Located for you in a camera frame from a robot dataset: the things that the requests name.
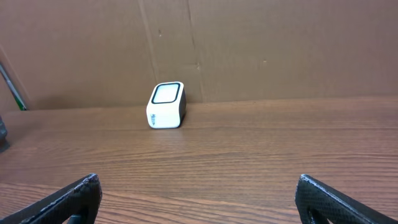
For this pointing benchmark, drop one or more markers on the grey plastic shopping basket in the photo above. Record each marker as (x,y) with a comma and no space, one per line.
(4,145)

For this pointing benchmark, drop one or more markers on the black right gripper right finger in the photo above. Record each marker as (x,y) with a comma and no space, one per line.
(319,203)

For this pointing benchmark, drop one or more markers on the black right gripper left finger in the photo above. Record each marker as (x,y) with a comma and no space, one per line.
(78,202)

